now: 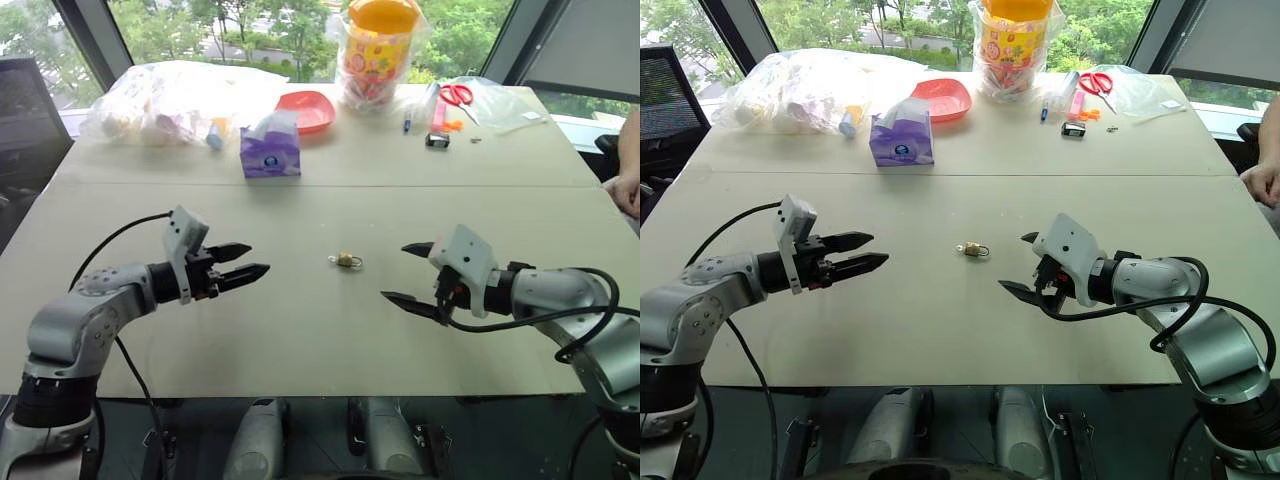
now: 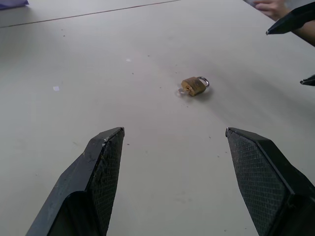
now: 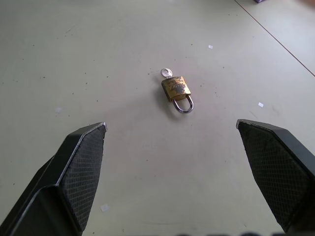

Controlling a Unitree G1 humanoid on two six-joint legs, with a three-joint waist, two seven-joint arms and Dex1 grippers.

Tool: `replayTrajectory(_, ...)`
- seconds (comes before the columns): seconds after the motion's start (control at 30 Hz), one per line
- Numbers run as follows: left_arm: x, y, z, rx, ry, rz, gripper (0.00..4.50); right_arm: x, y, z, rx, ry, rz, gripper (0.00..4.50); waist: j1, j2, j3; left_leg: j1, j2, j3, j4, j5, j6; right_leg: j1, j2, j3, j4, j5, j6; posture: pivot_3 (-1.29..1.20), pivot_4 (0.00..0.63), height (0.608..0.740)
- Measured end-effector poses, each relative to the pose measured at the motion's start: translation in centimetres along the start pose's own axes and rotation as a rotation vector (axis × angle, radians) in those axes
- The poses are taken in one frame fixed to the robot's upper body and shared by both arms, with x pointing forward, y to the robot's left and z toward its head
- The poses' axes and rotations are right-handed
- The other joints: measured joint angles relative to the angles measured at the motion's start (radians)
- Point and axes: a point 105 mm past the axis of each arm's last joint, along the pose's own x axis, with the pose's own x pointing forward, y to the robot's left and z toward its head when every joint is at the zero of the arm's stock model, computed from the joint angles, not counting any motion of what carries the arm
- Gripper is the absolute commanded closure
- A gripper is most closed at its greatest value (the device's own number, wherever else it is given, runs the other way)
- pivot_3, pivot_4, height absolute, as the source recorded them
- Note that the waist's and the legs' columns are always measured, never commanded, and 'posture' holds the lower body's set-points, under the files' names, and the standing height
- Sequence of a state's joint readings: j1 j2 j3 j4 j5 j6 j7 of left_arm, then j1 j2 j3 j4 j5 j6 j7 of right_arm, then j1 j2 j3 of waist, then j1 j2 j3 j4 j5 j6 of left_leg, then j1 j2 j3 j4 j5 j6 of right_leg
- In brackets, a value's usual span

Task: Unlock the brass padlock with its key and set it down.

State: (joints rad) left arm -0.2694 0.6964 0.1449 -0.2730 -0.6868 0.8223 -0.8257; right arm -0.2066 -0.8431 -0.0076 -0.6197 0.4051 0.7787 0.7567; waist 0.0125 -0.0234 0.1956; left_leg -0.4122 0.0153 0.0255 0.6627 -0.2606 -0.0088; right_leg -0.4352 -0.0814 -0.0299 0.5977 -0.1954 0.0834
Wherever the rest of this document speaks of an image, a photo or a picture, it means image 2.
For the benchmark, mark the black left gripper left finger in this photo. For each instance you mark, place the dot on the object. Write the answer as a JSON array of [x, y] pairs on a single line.
[[81, 182]]

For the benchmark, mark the person's bare hand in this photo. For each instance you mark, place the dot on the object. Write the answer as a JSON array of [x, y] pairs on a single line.
[[269, 8]]

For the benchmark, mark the brass padlock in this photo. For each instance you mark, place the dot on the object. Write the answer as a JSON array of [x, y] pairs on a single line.
[[194, 86]]

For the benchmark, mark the purple cloth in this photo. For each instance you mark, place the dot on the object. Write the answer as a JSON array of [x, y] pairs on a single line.
[[13, 3]]

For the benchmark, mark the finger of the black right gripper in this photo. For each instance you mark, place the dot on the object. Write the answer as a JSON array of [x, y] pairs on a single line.
[[292, 19], [309, 81]]

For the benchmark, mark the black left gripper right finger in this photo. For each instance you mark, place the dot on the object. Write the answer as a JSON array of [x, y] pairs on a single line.
[[265, 177]]

